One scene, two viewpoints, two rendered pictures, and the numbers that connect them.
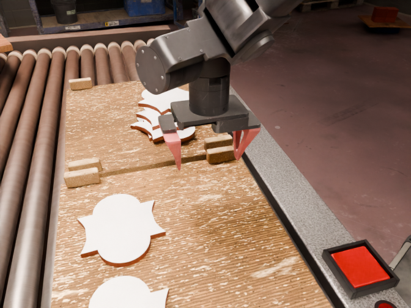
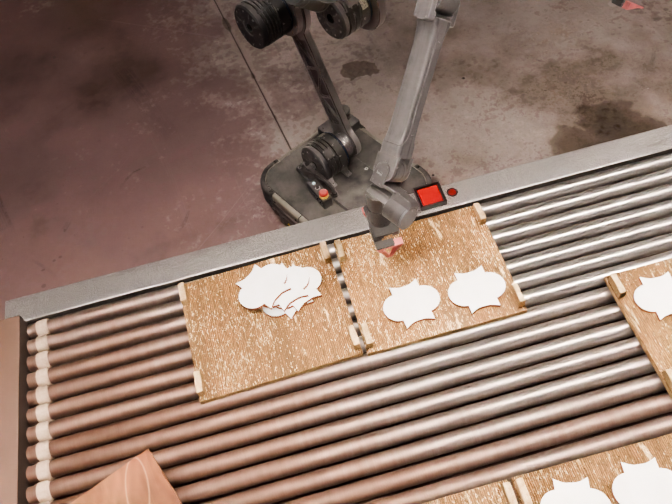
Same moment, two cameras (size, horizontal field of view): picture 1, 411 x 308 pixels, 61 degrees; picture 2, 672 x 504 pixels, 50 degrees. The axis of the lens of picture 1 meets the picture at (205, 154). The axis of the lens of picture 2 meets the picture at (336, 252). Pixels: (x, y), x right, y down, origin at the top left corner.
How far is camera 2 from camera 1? 1.60 m
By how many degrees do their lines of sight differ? 56
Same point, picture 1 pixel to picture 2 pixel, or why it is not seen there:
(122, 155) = (332, 319)
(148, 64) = (407, 217)
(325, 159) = (89, 243)
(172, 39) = (407, 199)
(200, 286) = (449, 261)
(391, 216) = (205, 202)
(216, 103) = not seen: hidden behind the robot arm
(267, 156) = (328, 228)
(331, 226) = not seen: hidden behind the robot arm
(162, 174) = (357, 289)
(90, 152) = (327, 344)
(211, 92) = not seen: hidden behind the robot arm
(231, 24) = (403, 174)
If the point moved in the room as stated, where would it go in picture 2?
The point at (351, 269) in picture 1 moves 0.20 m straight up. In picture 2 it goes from (432, 198) to (433, 150)
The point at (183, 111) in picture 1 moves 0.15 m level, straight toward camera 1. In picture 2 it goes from (386, 229) to (449, 223)
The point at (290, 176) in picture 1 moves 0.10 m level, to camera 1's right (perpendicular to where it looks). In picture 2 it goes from (352, 217) to (353, 189)
